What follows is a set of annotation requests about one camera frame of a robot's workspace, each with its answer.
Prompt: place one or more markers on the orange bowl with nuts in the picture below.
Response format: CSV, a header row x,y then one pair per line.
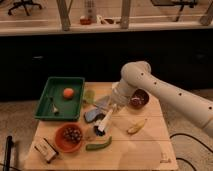
x,y
68,138

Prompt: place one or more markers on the small white box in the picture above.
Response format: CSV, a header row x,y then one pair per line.
x,y
43,146

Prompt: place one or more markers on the dark red bowl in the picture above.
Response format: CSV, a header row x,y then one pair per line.
x,y
139,99

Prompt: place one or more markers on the black office chair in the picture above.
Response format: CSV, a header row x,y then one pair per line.
x,y
25,4

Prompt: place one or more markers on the green pepper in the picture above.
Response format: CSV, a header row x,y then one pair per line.
x,y
94,147

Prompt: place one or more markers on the green plastic tray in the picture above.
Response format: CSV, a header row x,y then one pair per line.
x,y
69,109

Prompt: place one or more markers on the small metal utensil in tray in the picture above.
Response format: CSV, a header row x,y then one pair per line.
x,y
55,109

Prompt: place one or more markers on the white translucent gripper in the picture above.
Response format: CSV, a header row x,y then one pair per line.
x,y
117,100

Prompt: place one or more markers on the yellow banana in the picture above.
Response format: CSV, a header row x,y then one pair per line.
x,y
136,127

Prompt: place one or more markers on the orange fruit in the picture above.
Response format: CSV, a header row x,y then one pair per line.
x,y
68,93

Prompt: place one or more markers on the blue grey cloth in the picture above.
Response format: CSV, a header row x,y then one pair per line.
x,y
100,106

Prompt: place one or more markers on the black stand at left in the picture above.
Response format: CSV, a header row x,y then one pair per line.
x,y
7,156

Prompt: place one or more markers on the red white object on shelf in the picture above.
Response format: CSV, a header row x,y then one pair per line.
x,y
90,14

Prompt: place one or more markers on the white handled black brush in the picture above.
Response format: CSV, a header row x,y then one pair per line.
x,y
99,129

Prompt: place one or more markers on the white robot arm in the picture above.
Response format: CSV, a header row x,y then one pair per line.
x,y
137,75

